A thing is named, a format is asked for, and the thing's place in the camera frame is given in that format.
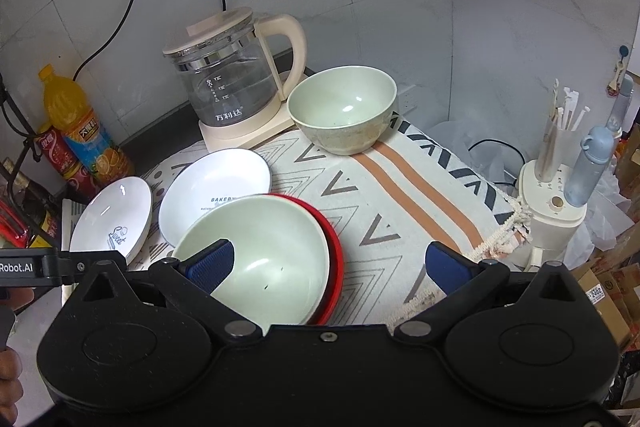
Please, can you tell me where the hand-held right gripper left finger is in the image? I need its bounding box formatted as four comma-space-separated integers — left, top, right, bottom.
62, 239, 263, 341

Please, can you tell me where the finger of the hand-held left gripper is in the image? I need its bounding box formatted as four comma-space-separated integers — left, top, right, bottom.
42, 252, 127, 284

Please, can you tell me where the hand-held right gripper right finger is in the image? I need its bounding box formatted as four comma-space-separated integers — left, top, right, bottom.
392, 241, 591, 341

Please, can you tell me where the pale green bowl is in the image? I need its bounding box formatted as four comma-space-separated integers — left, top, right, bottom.
171, 193, 331, 328
286, 66, 399, 156

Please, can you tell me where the large white printed plate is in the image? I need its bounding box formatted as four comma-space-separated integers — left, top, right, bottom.
158, 148, 273, 249

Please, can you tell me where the red plate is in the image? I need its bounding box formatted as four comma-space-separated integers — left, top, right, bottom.
260, 193, 346, 326

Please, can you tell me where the person's left hand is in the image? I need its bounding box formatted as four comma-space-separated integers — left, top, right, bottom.
0, 347, 25, 427

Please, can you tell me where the small white printed plate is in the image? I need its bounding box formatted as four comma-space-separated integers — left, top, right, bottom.
69, 176, 152, 266

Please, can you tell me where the dark glass bottle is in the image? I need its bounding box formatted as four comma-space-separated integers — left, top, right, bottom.
0, 157, 60, 240

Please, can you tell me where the patterned cream table mat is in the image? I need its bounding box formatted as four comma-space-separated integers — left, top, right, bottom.
62, 112, 532, 329

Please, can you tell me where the red chip canister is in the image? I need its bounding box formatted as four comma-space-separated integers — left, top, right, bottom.
37, 122, 97, 196

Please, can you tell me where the black metal rack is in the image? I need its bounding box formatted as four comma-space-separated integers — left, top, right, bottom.
0, 74, 47, 188

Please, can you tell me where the orange juice bottle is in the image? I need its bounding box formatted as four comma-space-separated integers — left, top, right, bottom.
39, 64, 136, 188

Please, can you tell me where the clear plastic cup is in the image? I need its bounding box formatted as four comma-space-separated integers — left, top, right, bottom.
533, 127, 582, 184

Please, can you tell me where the cardboard box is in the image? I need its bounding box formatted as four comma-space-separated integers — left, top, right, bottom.
571, 257, 634, 354

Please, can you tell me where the blue baby bottle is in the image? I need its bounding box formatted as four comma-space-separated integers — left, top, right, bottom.
565, 125, 616, 208

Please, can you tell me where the bundle of paper-wrapped straws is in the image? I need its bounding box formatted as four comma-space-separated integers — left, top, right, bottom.
545, 78, 589, 135

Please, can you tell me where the pale blue bottle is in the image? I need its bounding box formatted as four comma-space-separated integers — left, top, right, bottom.
605, 74, 636, 135

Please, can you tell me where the black appliance cable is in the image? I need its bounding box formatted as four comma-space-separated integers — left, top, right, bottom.
469, 138, 524, 188

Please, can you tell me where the glass kettle with cream handle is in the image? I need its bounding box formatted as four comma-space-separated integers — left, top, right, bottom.
162, 7, 308, 140

